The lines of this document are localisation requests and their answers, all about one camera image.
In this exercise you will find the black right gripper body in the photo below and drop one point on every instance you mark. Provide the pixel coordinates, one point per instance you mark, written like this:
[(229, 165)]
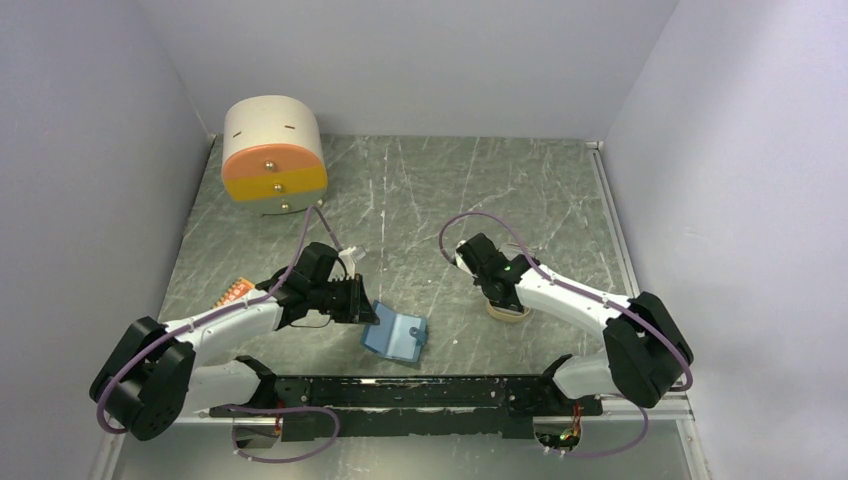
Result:
[(482, 283)]

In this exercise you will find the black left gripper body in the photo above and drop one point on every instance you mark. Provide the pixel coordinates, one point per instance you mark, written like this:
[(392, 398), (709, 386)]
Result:
[(337, 297)]

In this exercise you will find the blue leather card holder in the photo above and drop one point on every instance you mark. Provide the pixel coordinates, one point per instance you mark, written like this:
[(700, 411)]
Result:
[(397, 336)]

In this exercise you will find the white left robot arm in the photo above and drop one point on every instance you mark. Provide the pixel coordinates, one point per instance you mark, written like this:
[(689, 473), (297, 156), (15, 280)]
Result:
[(159, 371)]

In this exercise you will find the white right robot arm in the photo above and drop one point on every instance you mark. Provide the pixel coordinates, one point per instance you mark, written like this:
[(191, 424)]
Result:
[(643, 354)]

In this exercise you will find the beige oval card tray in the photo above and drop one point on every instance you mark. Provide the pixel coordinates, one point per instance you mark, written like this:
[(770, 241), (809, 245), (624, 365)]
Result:
[(507, 315)]

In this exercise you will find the orange patterned card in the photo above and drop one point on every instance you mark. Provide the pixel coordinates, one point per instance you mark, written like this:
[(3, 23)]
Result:
[(236, 290)]

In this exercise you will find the cream drawer box orange front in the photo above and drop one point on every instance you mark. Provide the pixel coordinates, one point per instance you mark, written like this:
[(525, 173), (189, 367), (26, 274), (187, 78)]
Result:
[(272, 157)]

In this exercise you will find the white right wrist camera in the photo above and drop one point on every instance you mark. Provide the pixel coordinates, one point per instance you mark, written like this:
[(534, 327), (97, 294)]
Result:
[(458, 259)]

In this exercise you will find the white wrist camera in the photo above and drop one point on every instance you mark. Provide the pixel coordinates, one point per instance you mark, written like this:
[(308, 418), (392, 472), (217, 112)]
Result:
[(350, 257), (458, 259)]

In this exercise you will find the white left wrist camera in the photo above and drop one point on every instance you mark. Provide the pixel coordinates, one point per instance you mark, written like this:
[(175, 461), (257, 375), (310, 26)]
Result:
[(350, 257)]

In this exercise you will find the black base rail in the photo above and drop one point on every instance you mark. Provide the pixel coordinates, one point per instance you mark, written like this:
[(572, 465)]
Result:
[(507, 405)]

